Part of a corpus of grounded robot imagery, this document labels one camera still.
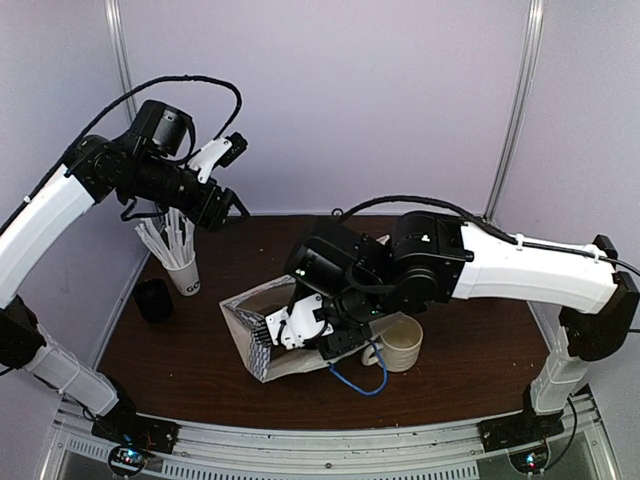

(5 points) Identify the left aluminium frame post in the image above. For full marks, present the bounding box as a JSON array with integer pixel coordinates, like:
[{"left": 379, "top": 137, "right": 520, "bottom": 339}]
[{"left": 103, "top": 0, "right": 139, "bottom": 121}]

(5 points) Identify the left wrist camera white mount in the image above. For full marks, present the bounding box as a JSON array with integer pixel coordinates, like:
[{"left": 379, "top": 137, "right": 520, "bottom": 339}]
[{"left": 187, "top": 132, "right": 248, "bottom": 184}]

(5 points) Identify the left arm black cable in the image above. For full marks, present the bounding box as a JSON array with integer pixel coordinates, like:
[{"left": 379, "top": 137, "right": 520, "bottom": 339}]
[{"left": 0, "top": 74, "right": 245, "bottom": 236}]

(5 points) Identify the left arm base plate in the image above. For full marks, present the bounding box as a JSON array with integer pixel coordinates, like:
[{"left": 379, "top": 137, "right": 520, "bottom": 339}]
[{"left": 87, "top": 415, "right": 179, "bottom": 454}]

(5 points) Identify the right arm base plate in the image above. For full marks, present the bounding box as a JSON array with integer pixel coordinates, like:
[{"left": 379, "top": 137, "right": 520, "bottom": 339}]
[{"left": 478, "top": 412, "right": 564, "bottom": 452}]

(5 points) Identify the aluminium frame post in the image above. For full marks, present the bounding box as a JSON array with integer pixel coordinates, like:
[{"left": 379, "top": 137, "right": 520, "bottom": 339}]
[
  {"left": 484, "top": 0, "right": 545, "bottom": 224},
  {"left": 103, "top": 0, "right": 139, "bottom": 121}
]

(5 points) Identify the white cup holding straws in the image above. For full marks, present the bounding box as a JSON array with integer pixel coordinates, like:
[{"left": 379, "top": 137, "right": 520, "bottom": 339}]
[{"left": 167, "top": 258, "right": 201, "bottom": 297}]

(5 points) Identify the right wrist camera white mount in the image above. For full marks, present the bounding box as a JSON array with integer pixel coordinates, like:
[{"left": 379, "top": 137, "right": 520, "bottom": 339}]
[{"left": 265, "top": 294, "right": 334, "bottom": 350}]

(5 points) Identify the stack of black lids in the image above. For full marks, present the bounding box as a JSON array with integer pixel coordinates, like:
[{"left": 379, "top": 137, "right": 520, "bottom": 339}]
[{"left": 132, "top": 278, "right": 174, "bottom": 323}]

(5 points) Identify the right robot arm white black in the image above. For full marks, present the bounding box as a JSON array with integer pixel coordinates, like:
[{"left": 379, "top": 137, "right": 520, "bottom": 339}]
[{"left": 267, "top": 210, "right": 639, "bottom": 450}]

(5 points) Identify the white ceramic mug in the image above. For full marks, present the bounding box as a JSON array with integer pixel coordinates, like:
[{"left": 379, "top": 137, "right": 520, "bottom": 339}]
[{"left": 360, "top": 317, "right": 423, "bottom": 373}]

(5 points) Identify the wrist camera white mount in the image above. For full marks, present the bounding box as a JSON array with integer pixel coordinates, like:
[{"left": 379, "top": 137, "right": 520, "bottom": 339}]
[
  {"left": 265, "top": 294, "right": 334, "bottom": 350},
  {"left": 187, "top": 132, "right": 248, "bottom": 184}
]

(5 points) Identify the aluminium front rail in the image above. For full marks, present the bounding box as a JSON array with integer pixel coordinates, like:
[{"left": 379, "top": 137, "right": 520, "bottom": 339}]
[{"left": 39, "top": 384, "right": 616, "bottom": 480}]

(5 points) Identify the blue checkered paper bag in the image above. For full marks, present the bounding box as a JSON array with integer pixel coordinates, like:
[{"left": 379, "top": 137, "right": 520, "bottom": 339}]
[{"left": 220, "top": 275, "right": 400, "bottom": 397}]

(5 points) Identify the right aluminium frame post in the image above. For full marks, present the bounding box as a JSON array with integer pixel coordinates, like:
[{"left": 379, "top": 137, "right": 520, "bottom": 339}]
[{"left": 484, "top": 0, "right": 545, "bottom": 224}]

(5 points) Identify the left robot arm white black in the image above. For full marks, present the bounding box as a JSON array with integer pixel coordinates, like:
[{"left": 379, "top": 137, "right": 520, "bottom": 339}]
[{"left": 1, "top": 100, "right": 249, "bottom": 444}]

